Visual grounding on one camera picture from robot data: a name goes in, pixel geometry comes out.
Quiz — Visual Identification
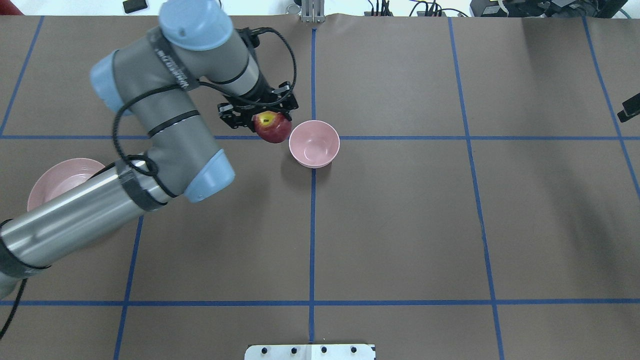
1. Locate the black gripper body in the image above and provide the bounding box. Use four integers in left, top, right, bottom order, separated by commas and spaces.
245, 80, 286, 113

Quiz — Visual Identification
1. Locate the red yellow apple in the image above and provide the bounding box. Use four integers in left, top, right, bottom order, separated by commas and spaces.
251, 111, 293, 144

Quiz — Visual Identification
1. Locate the pink bowl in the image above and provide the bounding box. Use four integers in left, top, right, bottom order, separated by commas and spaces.
288, 120, 341, 169

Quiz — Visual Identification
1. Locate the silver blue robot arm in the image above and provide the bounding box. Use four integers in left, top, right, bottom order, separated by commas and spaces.
1, 0, 298, 297

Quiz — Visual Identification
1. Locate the pink plate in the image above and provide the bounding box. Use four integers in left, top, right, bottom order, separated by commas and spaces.
26, 157, 105, 212

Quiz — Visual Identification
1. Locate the small black square pad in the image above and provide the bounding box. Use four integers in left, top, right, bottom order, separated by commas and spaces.
122, 0, 149, 14

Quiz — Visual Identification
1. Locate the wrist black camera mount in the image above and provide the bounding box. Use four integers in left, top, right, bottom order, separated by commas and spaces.
617, 92, 640, 123
217, 80, 296, 129

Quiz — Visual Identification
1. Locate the aluminium frame post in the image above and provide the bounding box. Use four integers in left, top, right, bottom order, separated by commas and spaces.
297, 0, 326, 24

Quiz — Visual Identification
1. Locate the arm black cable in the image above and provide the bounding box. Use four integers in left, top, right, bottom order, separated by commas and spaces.
0, 27, 298, 338

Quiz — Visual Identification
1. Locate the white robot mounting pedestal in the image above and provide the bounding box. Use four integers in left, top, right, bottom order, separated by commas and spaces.
244, 343, 377, 360

